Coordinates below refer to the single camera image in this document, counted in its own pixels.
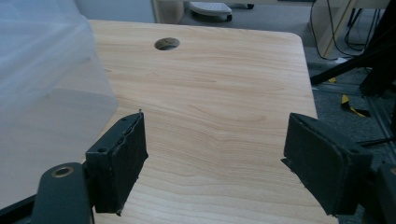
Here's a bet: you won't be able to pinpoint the black metal stand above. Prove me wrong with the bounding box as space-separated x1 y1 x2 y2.
310 0 396 97

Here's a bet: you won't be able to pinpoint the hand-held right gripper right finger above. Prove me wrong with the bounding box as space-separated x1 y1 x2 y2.
280 112 374 217

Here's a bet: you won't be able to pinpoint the hanging black cables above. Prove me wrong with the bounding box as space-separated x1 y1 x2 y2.
309 0 384 62

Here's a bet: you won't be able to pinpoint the yellow black tape strip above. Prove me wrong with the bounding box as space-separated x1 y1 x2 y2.
327 77 372 119

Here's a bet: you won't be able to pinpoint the clear plastic storage box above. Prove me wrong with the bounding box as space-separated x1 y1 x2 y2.
0 0 120 210

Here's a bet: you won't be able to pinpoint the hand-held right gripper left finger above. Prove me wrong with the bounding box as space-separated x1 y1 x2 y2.
85 111 149 217

